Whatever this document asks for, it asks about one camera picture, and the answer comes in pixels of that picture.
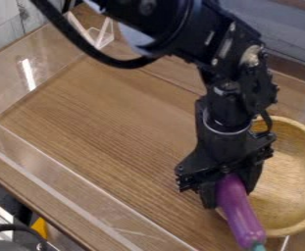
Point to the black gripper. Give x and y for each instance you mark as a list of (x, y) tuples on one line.
[(222, 152)]

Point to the purple toy eggplant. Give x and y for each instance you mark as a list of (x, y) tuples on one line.
[(242, 221)]

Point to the brown wooden bowl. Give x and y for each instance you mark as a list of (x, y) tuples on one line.
[(279, 196)]

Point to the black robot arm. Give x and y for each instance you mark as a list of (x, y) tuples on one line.
[(202, 34)]

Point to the yellow black device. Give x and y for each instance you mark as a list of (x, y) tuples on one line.
[(34, 237)]

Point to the clear acrylic tray wall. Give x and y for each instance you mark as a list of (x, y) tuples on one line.
[(91, 138)]

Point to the clear acrylic corner bracket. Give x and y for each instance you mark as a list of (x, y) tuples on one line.
[(99, 36)]

